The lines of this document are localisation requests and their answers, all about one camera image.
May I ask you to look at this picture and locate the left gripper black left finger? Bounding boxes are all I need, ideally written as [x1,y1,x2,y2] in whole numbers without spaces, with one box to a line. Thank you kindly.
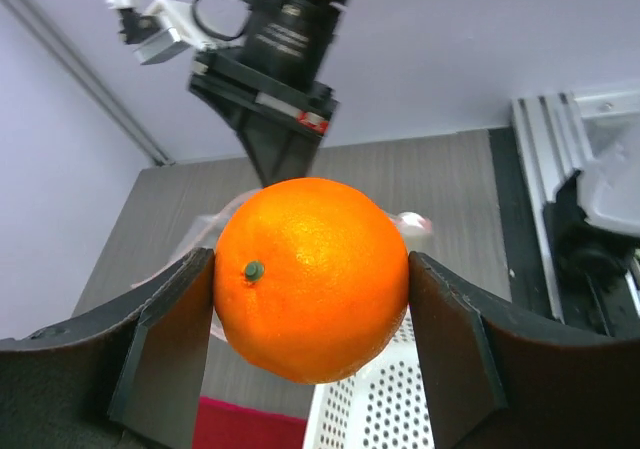
[1,248,214,448]

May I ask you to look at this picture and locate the orange fruit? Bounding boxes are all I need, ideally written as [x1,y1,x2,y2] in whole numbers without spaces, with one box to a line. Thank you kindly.
[213,178,409,384]

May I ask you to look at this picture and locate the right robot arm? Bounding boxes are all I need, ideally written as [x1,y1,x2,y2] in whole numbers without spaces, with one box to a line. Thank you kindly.
[189,0,347,186]

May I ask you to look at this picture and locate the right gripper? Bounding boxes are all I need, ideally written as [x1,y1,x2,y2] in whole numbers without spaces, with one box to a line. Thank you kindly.
[188,51,339,187]

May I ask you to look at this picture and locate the white perforated plastic basket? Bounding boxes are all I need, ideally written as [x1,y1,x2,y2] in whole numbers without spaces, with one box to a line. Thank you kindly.
[303,314,435,449]

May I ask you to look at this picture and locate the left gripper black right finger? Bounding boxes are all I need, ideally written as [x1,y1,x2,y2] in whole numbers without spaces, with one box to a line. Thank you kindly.
[409,252,639,448]

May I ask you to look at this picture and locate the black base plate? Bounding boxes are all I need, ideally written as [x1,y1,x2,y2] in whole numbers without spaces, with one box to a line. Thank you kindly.
[487,81,640,338]

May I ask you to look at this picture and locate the right aluminium frame post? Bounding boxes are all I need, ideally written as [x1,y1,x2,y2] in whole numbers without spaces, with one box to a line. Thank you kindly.
[1,0,176,167]

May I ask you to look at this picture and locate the clear zip top bag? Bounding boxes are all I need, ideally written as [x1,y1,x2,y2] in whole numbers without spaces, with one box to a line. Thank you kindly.
[131,191,433,289]

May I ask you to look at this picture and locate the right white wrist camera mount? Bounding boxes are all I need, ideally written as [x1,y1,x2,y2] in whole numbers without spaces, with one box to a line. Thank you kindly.
[104,0,228,65]

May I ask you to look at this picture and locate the folded red cloth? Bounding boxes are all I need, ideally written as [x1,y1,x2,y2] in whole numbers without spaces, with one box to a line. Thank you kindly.
[192,397,307,449]

